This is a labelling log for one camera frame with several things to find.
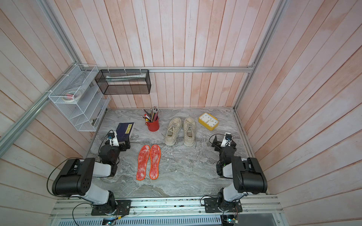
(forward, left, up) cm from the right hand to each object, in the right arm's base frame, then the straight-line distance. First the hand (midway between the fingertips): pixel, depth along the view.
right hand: (223, 136), depth 91 cm
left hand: (-2, +67, 0) cm, 67 cm away
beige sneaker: (+7, +33, -2) cm, 34 cm away
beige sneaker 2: (+6, +22, -5) cm, 23 cm away
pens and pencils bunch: (+14, +48, +4) cm, 50 cm away
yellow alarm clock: (+18, +6, -7) cm, 20 cm away
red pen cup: (+10, +48, -4) cm, 49 cm away
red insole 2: (-9, +53, -8) cm, 54 cm away
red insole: (-10, +45, -9) cm, 47 cm away
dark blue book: (+8, +71, -8) cm, 72 cm away
